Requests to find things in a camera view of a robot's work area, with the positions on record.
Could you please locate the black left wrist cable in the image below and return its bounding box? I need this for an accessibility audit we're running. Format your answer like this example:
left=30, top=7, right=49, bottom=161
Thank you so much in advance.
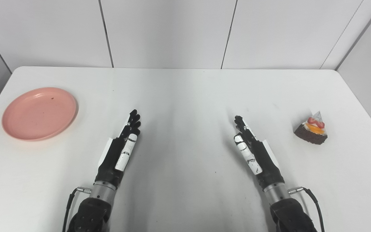
left=62, top=187, right=92, bottom=232

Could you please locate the chocolate fruit cake slice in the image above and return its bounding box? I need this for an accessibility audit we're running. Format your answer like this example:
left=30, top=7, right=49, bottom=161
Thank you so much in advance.
left=294, top=111, right=328, bottom=145

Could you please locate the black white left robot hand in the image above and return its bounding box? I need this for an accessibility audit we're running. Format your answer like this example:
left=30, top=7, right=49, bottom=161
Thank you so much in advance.
left=94, top=109, right=141, bottom=190

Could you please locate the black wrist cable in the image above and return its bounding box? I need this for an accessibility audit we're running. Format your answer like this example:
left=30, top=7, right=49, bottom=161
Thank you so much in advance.
left=289, top=186, right=325, bottom=232
left=62, top=187, right=92, bottom=232

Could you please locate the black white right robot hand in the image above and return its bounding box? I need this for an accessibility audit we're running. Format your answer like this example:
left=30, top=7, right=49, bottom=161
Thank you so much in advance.
left=234, top=115, right=285, bottom=191

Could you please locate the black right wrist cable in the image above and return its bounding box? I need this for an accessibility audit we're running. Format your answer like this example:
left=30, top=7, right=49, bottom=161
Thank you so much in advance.
left=289, top=186, right=325, bottom=232

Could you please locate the pink round plate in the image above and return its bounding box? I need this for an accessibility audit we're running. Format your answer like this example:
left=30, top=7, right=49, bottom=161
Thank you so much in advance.
left=2, top=87, right=78, bottom=141

